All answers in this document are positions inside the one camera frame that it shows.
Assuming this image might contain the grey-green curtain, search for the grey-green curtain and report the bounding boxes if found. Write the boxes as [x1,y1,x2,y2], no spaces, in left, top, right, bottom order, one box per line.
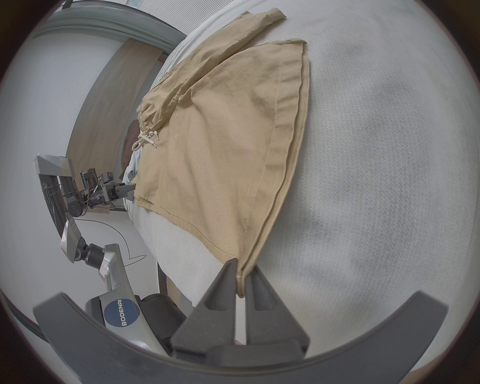
[37,7,188,53]

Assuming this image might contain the bed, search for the bed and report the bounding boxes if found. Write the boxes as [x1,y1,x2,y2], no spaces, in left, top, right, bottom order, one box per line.
[67,0,480,361]

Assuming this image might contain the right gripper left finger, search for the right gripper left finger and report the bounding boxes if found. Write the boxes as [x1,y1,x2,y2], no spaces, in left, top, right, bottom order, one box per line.
[173,258,239,351]

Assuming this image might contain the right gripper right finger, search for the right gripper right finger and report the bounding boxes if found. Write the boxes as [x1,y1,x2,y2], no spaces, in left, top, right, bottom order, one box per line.
[245,264,311,351]

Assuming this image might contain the brown garment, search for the brown garment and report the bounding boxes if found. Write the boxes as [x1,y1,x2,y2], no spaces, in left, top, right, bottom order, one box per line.
[121,120,142,177]

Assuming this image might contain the tan shorts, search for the tan shorts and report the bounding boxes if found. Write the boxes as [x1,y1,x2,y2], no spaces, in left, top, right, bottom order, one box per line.
[133,7,312,299]

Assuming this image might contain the pale grey garment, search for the pale grey garment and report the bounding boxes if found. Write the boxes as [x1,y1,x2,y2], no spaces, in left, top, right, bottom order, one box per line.
[122,150,142,193]

